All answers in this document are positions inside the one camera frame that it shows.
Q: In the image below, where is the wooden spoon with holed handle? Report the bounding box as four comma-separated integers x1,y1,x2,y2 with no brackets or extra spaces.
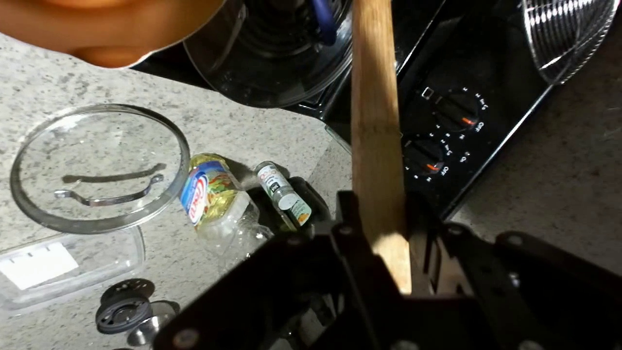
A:
348,0,414,295

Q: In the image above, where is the small metal cup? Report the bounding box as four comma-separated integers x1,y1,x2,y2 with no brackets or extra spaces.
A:
124,299,182,348

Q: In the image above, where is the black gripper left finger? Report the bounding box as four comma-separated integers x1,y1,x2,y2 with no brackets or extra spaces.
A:
151,190,400,350

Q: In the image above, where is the copper pot with orange handles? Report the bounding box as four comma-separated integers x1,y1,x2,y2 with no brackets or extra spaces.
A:
0,0,229,70

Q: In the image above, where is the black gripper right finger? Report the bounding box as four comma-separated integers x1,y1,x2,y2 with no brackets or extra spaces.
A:
400,192,622,350

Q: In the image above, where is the black round drain stopper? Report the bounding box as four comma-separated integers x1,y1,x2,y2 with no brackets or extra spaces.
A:
93,278,157,336

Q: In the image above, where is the clear plastic food container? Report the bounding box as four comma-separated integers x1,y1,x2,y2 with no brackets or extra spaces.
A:
0,225,147,313

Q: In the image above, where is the clear glass pot lid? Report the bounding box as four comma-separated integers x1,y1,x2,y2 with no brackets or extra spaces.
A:
7,103,192,235

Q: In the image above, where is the wire mesh skimmer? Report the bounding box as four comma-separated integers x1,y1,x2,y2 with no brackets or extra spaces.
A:
517,0,622,85

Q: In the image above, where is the small glass jar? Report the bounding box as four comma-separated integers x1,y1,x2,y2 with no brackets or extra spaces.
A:
177,152,274,251

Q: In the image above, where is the black electric stove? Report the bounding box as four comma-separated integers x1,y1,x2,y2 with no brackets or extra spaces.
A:
132,0,622,220

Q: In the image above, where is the small spice bottle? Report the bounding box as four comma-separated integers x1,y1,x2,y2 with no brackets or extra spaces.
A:
252,161,315,229

